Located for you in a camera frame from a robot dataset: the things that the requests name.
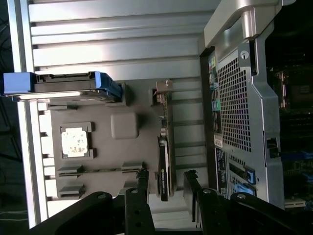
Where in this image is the grey plastic parts rack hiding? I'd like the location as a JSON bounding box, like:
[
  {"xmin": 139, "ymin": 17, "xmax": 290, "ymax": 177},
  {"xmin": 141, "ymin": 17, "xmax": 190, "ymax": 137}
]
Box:
[{"xmin": 46, "ymin": 78, "xmax": 177, "ymax": 199}]

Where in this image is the green motherboard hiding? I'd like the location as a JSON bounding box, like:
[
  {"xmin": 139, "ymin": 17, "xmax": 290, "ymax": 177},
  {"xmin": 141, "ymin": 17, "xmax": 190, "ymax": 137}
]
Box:
[{"xmin": 266, "ymin": 48, "xmax": 313, "ymax": 209}]

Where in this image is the silver CPU chip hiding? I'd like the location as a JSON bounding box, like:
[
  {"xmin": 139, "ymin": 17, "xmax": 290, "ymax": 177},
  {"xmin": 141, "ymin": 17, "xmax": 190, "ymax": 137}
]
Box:
[{"xmin": 61, "ymin": 130, "xmax": 88, "ymax": 158}]

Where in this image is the open black PC case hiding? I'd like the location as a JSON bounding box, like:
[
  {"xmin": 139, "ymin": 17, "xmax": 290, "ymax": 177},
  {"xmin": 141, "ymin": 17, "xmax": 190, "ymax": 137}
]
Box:
[{"xmin": 199, "ymin": 0, "xmax": 313, "ymax": 211}]

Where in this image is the hard disk with blue caddy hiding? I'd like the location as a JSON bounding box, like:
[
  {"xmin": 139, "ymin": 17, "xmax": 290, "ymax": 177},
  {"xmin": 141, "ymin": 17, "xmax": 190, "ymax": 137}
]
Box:
[{"xmin": 2, "ymin": 70, "xmax": 123, "ymax": 103}]

